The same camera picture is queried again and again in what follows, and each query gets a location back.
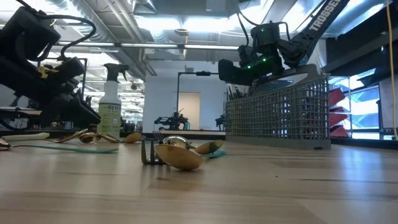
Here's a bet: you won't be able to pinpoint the silver ceiling duct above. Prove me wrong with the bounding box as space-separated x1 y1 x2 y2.
70 0 158 77

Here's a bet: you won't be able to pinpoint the long ceiling light strip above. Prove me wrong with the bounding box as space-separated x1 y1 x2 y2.
57 41 240 51

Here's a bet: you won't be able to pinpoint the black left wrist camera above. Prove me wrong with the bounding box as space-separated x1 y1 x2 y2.
37 57 86 85

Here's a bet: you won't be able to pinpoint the yellow label spray cleaner bottle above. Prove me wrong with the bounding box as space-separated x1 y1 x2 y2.
96 63 130 139

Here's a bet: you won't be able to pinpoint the black background camera frame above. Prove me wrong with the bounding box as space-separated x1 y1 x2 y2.
81 57 88 98
176 70 230 131

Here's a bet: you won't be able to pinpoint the background wooden table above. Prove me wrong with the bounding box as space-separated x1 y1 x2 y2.
0 107 41 128

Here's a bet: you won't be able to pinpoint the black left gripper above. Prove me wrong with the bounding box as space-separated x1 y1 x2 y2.
0 55 102 129

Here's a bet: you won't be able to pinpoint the beige door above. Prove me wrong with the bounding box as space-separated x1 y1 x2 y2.
177 92 201 131

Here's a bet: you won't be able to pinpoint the blue lit glass partition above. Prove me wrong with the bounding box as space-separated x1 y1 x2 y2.
329 68 382 141

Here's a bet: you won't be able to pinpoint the red plastic bins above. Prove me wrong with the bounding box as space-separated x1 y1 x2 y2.
328 86 349 138

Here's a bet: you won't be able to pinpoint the yellow hanging cable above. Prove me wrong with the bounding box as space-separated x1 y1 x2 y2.
385 0 398 141

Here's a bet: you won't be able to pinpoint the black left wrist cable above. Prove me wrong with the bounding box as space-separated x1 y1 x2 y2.
15 0 98 60

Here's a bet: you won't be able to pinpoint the grey mesh cutlery basket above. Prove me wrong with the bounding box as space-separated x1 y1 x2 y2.
225 63 332 151

